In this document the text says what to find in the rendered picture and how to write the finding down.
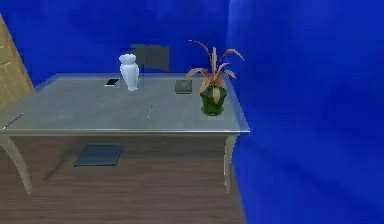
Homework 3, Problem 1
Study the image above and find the brown plant in green pot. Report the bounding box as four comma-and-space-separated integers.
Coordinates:
185, 39, 246, 117

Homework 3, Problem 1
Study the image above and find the dark grey chair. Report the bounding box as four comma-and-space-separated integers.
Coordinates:
74, 43, 171, 167

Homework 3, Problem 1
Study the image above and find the white vase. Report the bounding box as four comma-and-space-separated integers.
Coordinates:
118, 53, 140, 92

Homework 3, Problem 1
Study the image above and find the grey glass-top table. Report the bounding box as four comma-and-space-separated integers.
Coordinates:
0, 72, 251, 195

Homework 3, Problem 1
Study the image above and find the thin grey pencil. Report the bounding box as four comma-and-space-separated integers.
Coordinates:
2, 112, 25, 130

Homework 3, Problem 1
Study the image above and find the tan wooden door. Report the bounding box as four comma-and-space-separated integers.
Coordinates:
0, 13, 35, 109

